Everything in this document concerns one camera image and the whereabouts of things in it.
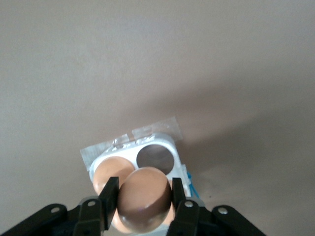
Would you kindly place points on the brown egg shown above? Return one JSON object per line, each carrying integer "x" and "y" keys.
{"x": 110, "y": 169}
{"x": 145, "y": 191}
{"x": 123, "y": 225}

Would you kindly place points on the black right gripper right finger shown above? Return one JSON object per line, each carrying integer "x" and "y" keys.
{"x": 192, "y": 218}

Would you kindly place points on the clear plastic egg box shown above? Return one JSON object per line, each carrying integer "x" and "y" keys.
{"x": 178, "y": 159}

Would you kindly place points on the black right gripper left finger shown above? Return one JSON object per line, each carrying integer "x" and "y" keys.
{"x": 93, "y": 216}

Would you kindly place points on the clear adhesive tape strip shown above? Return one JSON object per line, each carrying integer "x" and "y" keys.
{"x": 162, "y": 127}
{"x": 91, "y": 153}

